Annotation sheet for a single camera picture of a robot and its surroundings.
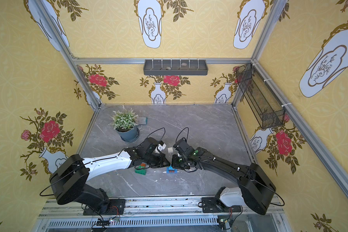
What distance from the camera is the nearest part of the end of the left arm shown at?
64 cm

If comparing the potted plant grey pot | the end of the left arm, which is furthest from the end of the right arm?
the potted plant grey pot

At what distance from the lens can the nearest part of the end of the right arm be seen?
0.59 meters

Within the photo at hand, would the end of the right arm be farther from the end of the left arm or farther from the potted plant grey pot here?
the potted plant grey pot
